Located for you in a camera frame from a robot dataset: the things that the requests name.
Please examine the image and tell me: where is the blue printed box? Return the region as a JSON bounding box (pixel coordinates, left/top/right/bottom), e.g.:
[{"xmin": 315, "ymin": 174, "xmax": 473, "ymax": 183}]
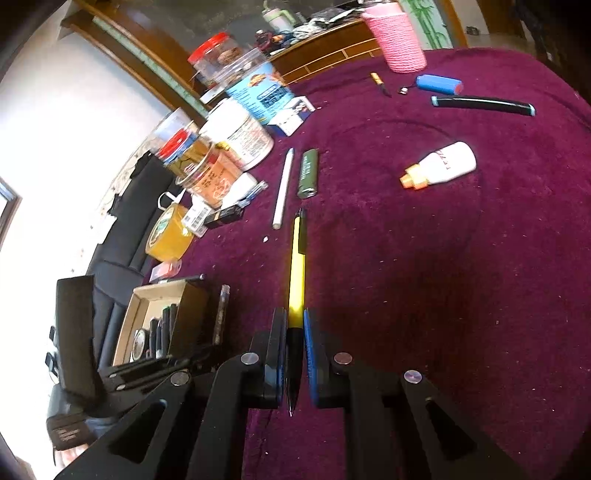
[{"xmin": 226, "ymin": 60, "xmax": 296, "ymax": 125}]

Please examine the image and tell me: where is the clear grey pen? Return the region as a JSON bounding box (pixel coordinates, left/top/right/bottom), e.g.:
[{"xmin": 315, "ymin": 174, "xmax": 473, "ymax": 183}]
[{"xmin": 213, "ymin": 285, "xmax": 230, "ymax": 345}]

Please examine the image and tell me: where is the small white blue box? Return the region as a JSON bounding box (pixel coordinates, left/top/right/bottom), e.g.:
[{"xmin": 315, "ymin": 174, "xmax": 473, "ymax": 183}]
[{"xmin": 268, "ymin": 96, "xmax": 315, "ymax": 137}]

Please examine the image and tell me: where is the shallow cardboard tray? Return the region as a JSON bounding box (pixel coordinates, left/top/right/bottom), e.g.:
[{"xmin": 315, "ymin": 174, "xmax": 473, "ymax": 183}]
[{"xmin": 113, "ymin": 279, "xmax": 186, "ymax": 365}]

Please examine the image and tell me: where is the small pink box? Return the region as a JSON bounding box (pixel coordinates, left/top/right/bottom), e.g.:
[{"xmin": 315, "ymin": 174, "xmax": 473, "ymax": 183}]
[{"xmin": 150, "ymin": 261, "xmax": 182, "ymax": 283}]

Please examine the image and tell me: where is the long black pen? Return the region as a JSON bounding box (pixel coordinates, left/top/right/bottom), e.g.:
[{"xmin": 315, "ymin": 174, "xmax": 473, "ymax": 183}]
[{"xmin": 431, "ymin": 95, "xmax": 536, "ymax": 117}]

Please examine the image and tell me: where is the white pencil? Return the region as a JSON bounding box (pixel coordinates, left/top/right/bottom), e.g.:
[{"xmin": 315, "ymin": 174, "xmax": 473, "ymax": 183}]
[{"xmin": 271, "ymin": 148, "xmax": 295, "ymax": 230}]

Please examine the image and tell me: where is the black lipstick case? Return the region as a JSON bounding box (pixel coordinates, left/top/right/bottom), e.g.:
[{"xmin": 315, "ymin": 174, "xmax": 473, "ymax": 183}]
[{"xmin": 203, "ymin": 205, "xmax": 245, "ymax": 230}]

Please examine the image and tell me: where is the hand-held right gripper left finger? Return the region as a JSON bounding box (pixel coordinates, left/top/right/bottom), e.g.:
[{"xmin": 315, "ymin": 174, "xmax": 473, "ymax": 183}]
[{"xmin": 53, "ymin": 307, "xmax": 289, "ymax": 480}]

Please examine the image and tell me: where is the small white barcode box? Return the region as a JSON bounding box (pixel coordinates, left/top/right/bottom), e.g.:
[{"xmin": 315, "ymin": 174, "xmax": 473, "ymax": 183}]
[{"xmin": 182, "ymin": 203, "xmax": 213, "ymax": 237}]

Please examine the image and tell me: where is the pink woven bottle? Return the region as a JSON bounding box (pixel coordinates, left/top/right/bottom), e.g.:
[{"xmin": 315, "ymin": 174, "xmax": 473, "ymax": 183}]
[{"xmin": 361, "ymin": 4, "xmax": 426, "ymax": 73}]

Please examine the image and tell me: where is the cup with green lid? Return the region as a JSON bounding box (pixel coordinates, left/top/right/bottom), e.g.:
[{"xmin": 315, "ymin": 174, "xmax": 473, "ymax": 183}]
[{"xmin": 261, "ymin": 2, "xmax": 296, "ymax": 33}]

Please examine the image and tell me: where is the white bottle orange cap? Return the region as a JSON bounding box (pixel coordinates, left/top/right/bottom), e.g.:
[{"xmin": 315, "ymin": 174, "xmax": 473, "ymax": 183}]
[{"xmin": 400, "ymin": 141, "xmax": 477, "ymax": 190}]

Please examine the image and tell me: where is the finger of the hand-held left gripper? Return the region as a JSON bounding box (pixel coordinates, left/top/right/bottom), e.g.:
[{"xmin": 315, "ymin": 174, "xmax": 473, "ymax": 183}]
[
  {"xmin": 98, "ymin": 343, "xmax": 228, "ymax": 394},
  {"xmin": 158, "ymin": 274, "xmax": 211, "ymax": 357}
]

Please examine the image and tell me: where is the framed picture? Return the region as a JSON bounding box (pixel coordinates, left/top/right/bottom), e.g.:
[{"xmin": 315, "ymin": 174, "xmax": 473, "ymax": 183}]
[{"xmin": 0, "ymin": 176, "xmax": 23, "ymax": 252}]

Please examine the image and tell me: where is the green lighter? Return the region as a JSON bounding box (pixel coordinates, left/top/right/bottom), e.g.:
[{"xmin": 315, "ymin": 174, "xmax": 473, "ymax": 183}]
[{"xmin": 297, "ymin": 149, "xmax": 319, "ymax": 199}]

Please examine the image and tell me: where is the blue lighter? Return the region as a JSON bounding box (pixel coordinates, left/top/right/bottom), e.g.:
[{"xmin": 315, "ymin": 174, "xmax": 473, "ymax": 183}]
[{"xmin": 416, "ymin": 74, "xmax": 463, "ymax": 95}]

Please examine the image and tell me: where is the wooden cabinet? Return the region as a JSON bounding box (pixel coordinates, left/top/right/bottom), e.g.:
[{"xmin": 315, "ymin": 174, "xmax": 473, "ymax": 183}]
[{"xmin": 268, "ymin": 18, "xmax": 384, "ymax": 86}]

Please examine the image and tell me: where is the yellow black pen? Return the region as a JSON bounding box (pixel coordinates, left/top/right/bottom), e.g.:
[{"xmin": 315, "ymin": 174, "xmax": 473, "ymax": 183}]
[{"xmin": 285, "ymin": 209, "xmax": 308, "ymax": 417}]

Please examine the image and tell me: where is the black marker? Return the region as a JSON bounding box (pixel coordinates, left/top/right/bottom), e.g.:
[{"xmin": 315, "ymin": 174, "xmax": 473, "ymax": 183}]
[{"xmin": 159, "ymin": 305, "xmax": 172, "ymax": 359}]

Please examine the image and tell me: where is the red lid jar orange label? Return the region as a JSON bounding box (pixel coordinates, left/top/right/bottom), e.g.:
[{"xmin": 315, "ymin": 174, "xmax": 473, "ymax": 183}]
[{"xmin": 157, "ymin": 129, "xmax": 243, "ymax": 208}]

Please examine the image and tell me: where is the clear jar red lid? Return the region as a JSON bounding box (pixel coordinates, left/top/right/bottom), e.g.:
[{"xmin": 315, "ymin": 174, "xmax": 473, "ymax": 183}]
[{"xmin": 188, "ymin": 32, "xmax": 243, "ymax": 88}]

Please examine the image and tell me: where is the black tape roll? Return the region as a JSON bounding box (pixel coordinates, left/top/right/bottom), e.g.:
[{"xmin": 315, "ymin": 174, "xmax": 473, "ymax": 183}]
[{"xmin": 130, "ymin": 329, "xmax": 151, "ymax": 363}]

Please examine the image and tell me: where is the black sofa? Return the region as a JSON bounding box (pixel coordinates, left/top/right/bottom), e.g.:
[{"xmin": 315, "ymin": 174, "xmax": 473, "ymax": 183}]
[{"xmin": 88, "ymin": 157, "xmax": 195, "ymax": 370}]

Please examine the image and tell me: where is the yellow tape roll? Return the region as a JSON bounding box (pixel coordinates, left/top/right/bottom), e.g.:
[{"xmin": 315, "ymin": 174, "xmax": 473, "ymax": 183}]
[{"xmin": 145, "ymin": 203, "xmax": 195, "ymax": 260}]

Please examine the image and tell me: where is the white plastic jar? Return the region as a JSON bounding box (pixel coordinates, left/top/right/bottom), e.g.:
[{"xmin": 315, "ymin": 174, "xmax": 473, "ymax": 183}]
[{"xmin": 199, "ymin": 98, "xmax": 274, "ymax": 169}]

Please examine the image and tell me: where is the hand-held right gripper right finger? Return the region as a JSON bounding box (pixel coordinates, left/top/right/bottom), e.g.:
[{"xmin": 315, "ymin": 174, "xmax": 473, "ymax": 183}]
[{"xmin": 302, "ymin": 307, "xmax": 525, "ymax": 480}]

